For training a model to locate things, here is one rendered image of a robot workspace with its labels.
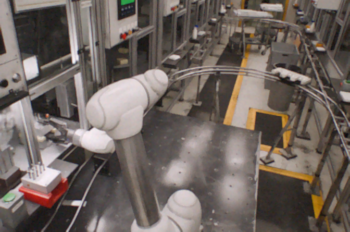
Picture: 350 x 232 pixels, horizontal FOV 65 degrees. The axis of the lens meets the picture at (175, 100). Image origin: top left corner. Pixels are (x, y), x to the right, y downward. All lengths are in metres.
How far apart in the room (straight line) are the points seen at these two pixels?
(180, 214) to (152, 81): 0.58
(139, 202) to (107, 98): 0.41
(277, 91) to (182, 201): 3.08
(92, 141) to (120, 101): 0.61
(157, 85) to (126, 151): 0.25
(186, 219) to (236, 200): 0.50
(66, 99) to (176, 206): 0.98
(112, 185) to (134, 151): 0.76
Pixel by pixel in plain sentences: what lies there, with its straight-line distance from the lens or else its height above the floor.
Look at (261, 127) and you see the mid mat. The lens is 3.72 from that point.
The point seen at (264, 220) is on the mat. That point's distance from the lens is 2.58.
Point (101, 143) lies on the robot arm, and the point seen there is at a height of 1.03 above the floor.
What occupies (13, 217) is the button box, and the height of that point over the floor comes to 0.97.
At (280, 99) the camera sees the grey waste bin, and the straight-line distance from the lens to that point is 4.16.
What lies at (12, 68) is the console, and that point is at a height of 1.46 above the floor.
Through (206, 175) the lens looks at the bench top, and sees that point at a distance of 1.81.
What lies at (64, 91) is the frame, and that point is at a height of 1.11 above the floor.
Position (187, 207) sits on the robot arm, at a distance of 1.26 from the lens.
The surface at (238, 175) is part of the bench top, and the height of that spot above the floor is 0.68.
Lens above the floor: 1.88
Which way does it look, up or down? 27 degrees down
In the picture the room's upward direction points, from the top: 4 degrees clockwise
